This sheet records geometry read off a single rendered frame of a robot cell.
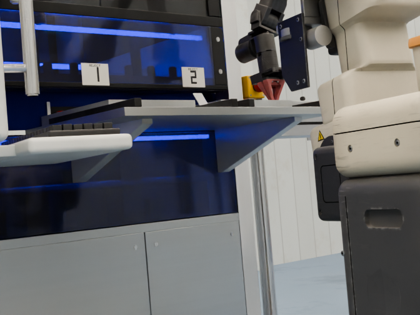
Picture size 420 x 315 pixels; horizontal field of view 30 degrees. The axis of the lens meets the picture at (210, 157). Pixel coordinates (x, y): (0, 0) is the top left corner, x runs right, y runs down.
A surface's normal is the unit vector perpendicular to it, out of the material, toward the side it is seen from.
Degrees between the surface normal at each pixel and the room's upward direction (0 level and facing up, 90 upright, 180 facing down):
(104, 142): 90
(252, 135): 90
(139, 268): 90
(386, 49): 82
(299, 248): 90
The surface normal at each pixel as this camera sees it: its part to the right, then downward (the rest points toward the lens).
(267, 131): -0.77, 0.04
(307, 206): 0.66, -0.08
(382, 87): 0.43, -0.21
